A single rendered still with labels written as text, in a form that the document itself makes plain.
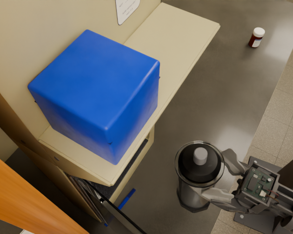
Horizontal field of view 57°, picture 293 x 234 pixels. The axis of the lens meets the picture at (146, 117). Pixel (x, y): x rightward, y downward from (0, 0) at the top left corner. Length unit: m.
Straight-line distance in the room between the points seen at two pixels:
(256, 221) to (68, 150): 1.70
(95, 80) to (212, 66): 0.96
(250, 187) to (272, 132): 1.72
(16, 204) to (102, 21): 0.24
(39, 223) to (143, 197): 0.64
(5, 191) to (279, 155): 2.07
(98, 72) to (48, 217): 0.15
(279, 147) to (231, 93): 1.15
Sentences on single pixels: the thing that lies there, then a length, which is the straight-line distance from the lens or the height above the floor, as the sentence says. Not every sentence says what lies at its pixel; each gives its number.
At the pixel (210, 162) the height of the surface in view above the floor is 1.27.
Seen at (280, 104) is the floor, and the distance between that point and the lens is 2.44.
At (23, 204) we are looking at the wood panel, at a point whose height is 1.60.
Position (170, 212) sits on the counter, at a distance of 0.90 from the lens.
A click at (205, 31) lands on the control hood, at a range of 0.47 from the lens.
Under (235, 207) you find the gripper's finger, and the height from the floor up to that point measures 1.24.
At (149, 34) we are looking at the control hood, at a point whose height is 1.51.
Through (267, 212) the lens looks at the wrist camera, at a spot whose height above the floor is 1.24.
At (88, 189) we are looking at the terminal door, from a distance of 0.45.
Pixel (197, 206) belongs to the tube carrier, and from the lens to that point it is 0.76.
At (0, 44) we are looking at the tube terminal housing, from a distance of 0.27.
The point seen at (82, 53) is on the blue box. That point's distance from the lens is 0.31.
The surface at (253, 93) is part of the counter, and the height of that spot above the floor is 0.94.
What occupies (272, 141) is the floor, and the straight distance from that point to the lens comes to 2.23.
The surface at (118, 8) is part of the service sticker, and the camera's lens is 0.40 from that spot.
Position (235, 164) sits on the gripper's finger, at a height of 1.25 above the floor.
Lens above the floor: 1.81
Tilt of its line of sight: 59 degrees down
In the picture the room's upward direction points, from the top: straight up
